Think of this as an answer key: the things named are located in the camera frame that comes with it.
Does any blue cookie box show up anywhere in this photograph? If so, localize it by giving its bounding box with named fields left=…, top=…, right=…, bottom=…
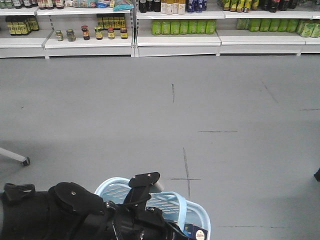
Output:
left=183, top=223, right=208, bottom=240

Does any dark wooden display stand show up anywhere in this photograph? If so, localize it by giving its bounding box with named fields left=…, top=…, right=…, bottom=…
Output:
left=313, top=168, right=320, bottom=182

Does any white supermarket shelf unit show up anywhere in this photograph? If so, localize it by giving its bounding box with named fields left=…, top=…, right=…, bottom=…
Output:
left=0, top=0, right=320, bottom=59

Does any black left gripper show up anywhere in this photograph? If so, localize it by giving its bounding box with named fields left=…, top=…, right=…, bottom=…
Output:
left=106, top=206, right=190, bottom=240

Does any white table leg caster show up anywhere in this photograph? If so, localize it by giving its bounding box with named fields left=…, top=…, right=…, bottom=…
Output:
left=0, top=147, right=31, bottom=167

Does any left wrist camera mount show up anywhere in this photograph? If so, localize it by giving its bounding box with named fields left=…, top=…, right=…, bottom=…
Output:
left=123, top=171, right=164, bottom=211

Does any light blue plastic basket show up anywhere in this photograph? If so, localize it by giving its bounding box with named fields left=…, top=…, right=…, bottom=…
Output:
left=94, top=177, right=211, bottom=240

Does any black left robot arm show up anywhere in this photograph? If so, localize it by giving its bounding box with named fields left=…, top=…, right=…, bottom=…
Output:
left=0, top=182, right=187, bottom=240

